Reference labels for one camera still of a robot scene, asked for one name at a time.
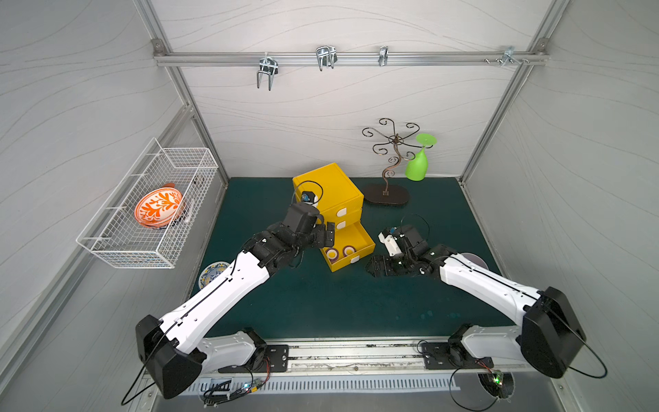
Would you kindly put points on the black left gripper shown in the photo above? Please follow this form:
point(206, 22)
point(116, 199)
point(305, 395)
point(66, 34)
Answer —
point(319, 235)

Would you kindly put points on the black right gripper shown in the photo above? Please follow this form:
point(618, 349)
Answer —
point(390, 265)

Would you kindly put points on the yellow plastic drawer cabinet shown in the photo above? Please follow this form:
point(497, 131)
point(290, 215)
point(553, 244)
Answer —
point(341, 202)

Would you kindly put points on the purple tape roll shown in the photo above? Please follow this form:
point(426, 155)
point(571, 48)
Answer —
point(332, 254)
point(348, 250)

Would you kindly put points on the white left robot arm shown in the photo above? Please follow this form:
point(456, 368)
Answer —
point(260, 258)

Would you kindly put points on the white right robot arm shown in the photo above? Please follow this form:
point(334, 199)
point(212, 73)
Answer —
point(545, 333)

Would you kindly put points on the bronze scrollwork cup stand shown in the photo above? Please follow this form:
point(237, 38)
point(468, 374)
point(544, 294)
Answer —
point(387, 193)

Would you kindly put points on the purple grey bowl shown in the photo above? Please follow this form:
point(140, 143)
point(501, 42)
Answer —
point(474, 260)

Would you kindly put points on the green plastic wine glass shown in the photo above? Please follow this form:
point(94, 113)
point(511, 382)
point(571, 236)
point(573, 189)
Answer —
point(417, 168)

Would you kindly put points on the blue yellow patterned plate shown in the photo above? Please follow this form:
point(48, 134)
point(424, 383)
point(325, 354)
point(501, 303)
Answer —
point(211, 272)

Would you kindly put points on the orange patterned bowl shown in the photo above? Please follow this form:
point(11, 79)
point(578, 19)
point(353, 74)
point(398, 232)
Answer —
point(160, 207)

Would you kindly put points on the metal double hook left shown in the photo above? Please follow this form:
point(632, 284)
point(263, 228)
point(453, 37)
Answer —
point(268, 68)

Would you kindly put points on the metal double hook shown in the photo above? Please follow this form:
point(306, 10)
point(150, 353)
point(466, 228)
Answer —
point(268, 68)
point(326, 57)

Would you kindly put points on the metal double hook centre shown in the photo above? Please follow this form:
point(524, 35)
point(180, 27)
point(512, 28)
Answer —
point(326, 57)

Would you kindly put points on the metal single hook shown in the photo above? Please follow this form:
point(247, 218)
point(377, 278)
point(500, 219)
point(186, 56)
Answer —
point(383, 56)

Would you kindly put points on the metal hook right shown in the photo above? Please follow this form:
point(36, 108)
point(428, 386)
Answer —
point(508, 57)

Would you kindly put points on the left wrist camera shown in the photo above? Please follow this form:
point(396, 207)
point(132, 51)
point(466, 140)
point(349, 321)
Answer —
point(309, 197)

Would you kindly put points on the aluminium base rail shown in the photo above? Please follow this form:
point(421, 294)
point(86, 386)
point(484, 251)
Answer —
point(355, 355)

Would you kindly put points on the white wire basket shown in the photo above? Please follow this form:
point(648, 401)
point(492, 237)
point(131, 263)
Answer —
point(115, 237)

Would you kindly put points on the aluminium horizontal rail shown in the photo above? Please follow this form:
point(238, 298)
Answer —
point(345, 59)

